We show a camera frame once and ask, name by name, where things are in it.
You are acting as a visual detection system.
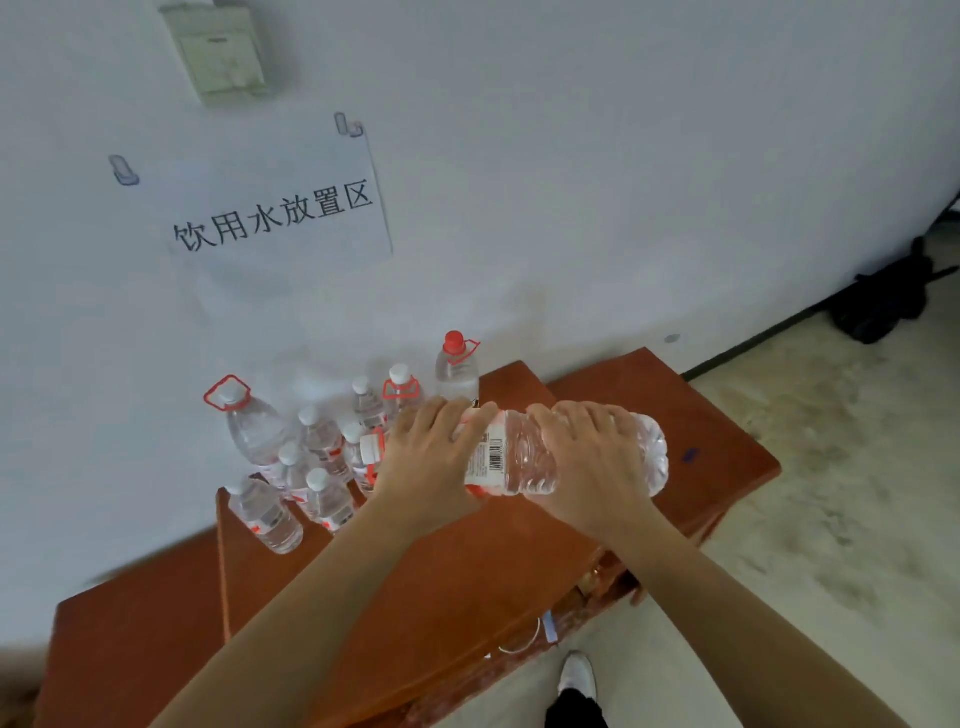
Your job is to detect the person's left hand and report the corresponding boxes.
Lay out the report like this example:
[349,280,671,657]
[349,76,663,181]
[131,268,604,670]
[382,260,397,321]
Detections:
[371,397,500,540]

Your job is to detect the person's right hand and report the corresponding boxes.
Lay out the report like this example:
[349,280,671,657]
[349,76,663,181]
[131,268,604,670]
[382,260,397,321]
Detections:
[525,401,663,544]

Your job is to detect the clear labelled water bottle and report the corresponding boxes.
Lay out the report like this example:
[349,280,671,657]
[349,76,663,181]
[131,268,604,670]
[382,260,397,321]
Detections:
[450,405,670,501]

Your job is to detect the person's right forearm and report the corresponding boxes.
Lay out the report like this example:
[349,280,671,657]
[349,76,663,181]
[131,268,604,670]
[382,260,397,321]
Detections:
[592,504,912,728]

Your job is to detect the person's left forearm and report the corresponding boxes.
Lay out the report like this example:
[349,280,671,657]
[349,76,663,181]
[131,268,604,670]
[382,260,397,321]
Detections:
[150,491,455,728]

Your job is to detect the large bottle with red cap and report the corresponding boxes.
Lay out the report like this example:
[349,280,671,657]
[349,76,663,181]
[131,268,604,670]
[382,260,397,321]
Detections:
[435,330,482,407]

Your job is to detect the cluster of small water bottles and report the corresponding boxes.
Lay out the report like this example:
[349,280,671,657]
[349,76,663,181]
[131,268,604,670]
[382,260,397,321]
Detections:
[225,375,391,557]

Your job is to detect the brown wooden desk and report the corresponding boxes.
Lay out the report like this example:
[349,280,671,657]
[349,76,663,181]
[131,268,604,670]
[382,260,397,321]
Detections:
[33,534,228,728]
[216,360,624,728]
[546,347,783,607]

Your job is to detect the black baseboard strip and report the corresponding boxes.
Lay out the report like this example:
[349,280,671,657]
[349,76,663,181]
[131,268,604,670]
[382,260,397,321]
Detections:
[681,298,835,381]

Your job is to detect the person's white shoe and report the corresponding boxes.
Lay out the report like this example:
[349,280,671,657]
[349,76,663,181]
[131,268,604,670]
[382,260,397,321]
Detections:
[558,651,600,708]

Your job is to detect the person's black trouser leg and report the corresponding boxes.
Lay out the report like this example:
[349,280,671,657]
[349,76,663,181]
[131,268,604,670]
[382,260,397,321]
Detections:
[543,686,610,728]

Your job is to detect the black bag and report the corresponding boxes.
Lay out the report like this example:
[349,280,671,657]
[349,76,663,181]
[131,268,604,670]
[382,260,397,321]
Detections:
[827,234,960,347]

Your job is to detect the large bottle with red handle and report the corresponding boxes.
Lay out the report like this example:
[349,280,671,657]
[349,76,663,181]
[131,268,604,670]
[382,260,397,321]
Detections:
[203,375,295,469]
[381,363,424,421]

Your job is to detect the white cable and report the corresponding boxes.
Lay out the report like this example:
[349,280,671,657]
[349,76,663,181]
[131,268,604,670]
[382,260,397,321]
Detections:
[491,615,546,659]

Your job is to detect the white paper wall sign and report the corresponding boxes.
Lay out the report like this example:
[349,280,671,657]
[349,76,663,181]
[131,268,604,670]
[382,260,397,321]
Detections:
[129,129,396,264]

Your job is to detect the beige wall switch box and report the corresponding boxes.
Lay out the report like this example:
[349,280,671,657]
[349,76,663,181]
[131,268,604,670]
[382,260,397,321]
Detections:
[156,0,273,108]

